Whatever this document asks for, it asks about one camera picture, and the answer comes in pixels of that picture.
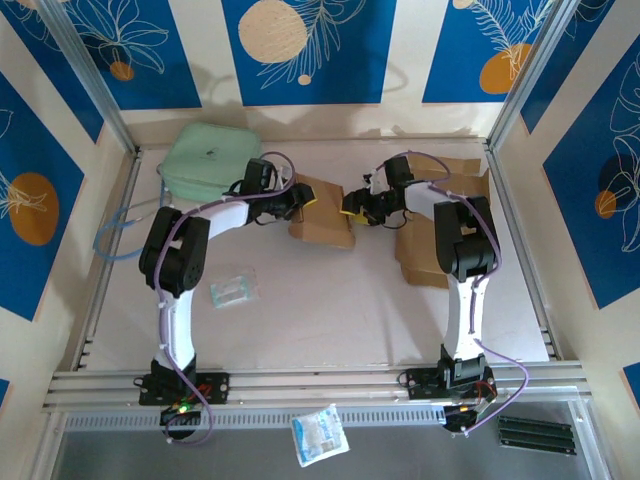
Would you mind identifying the brown cardboard box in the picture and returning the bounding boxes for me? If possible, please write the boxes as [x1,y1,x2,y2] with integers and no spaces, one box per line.
[393,153,492,290]
[287,172,357,250]

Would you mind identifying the mint green zip case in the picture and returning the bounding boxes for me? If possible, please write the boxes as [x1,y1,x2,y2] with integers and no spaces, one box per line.
[156,123,265,201]

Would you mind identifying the clear plastic packet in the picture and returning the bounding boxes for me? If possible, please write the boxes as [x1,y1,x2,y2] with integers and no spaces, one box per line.
[208,269,261,311]

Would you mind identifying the blue stethoscope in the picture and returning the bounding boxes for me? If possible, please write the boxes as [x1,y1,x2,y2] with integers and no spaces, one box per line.
[94,192,176,261]

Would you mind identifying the white and blue sachet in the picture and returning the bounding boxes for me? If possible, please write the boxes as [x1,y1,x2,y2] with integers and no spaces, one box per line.
[290,403,351,469]

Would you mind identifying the black ridged block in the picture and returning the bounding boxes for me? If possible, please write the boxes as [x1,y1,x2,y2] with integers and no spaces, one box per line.
[496,414,578,457]

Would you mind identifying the grey metal shelf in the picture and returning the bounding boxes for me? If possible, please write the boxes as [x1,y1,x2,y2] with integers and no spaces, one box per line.
[49,424,609,480]

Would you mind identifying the aluminium side rail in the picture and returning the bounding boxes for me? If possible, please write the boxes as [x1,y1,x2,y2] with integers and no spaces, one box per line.
[484,141,565,362]
[74,149,144,371]

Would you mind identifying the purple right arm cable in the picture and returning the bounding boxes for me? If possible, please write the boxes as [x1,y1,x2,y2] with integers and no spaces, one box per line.
[399,149,531,435]

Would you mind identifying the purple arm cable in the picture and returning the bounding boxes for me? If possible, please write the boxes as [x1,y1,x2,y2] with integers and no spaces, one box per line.
[399,149,531,435]
[152,151,296,446]

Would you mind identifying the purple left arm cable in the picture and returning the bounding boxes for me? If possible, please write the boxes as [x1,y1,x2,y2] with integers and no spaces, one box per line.
[152,151,296,446]

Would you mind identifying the aluminium frame cross rail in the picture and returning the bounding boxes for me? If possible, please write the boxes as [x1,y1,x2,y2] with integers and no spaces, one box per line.
[42,360,594,414]

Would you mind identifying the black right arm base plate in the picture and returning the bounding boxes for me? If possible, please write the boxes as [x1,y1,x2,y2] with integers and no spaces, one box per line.
[398,367,497,401]

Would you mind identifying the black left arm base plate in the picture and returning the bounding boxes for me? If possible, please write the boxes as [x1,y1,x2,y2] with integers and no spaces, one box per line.
[133,370,231,407]

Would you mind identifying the aluminium frame post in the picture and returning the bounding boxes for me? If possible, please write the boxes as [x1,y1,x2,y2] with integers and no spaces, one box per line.
[35,0,140,154]
[485,0,586,154]

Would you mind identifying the grey slotted cable duct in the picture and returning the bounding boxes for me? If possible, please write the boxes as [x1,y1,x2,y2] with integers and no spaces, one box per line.
[63,407,447,432]

